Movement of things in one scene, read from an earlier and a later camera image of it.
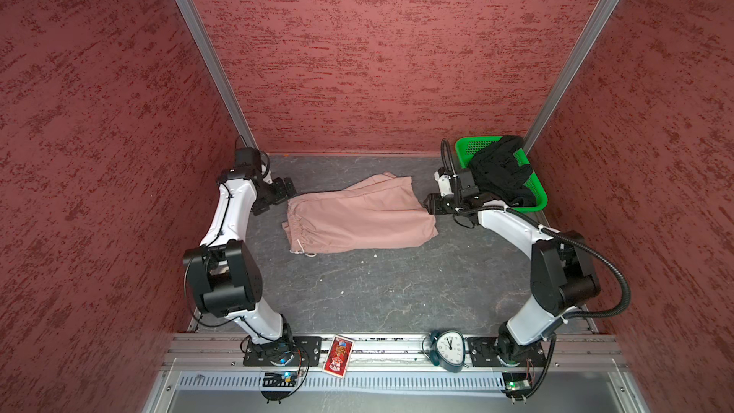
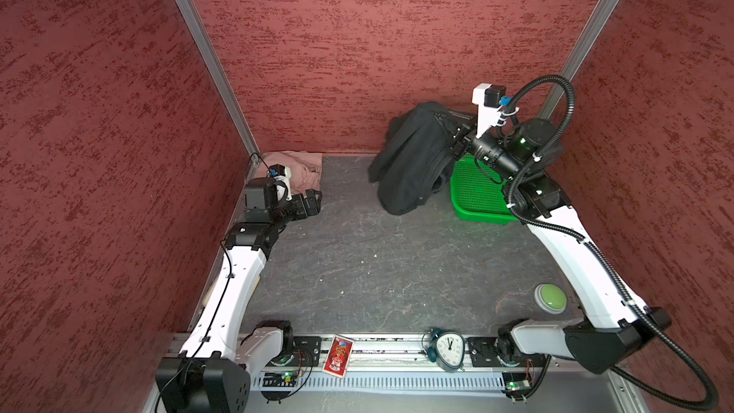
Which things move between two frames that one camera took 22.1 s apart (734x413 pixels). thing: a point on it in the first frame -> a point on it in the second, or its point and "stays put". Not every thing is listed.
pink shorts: x=386 y=209 -> x=305 y=173
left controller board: x=278 y=380 stays put
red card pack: x=338 y=357 stays put
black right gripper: x=434 y=205 -> x=462 y=122
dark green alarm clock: x=447 y=350 stays put
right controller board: x=517 y=385 stays put
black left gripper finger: x=290 y=187 -> x=313 y=197
